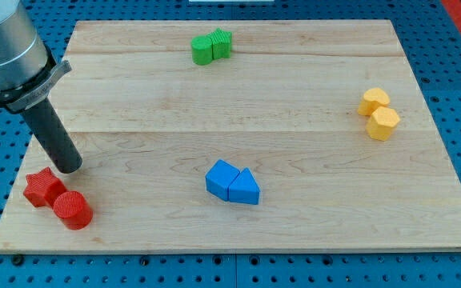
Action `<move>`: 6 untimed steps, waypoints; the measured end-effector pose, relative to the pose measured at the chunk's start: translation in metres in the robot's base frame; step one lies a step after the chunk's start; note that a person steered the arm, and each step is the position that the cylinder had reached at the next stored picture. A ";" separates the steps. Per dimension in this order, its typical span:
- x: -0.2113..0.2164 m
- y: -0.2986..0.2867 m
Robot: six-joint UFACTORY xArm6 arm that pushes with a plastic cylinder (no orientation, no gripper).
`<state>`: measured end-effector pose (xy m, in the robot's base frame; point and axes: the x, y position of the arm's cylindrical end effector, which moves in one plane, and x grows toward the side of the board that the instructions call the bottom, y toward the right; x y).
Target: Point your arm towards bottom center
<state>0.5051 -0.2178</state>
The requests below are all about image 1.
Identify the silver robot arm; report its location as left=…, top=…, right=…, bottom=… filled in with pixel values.
left=0, top=0, right=71, bottom=114

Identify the blue cube block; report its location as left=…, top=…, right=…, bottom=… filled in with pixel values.
left=205, top=159, right=240, bottom=201

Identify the wooden board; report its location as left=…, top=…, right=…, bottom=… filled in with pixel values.
left=0, top=20, right=461, bottom=255

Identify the blue triangle block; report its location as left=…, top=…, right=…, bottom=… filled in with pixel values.
left=228, top=168, right=260, bottom=205

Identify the green cylinder block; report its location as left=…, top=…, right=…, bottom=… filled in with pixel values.
left=190, top=35, right=213, bottom=66

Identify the green star block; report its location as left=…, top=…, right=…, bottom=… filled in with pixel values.
left=208, top=28, right=232, bottom=60

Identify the yellow hexagon block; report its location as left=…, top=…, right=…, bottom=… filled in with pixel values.
left=366, top=106, right=400, bottom=141

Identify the red cylinder block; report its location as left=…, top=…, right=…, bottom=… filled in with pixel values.
left=53, top=190, right=93, bottom=230

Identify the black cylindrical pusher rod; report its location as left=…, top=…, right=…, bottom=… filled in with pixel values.
left=22, top=98, right=82, bottom=174

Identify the red star block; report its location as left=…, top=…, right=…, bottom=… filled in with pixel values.
left=23, top=167, right=67, bottom=208

